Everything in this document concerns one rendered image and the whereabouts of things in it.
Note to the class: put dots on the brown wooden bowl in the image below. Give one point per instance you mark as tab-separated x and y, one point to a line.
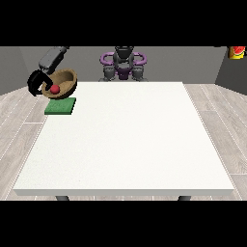
65	82

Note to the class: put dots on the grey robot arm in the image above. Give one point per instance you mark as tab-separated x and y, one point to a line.
50	59

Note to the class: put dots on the grey robot trunk purple rings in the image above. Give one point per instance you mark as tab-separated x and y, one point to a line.
123	66

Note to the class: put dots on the small red ball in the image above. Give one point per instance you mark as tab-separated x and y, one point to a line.
55	89

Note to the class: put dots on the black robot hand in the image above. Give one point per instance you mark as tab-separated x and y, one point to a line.
33	81

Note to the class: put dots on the green square pad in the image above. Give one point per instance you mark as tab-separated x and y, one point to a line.
60	106

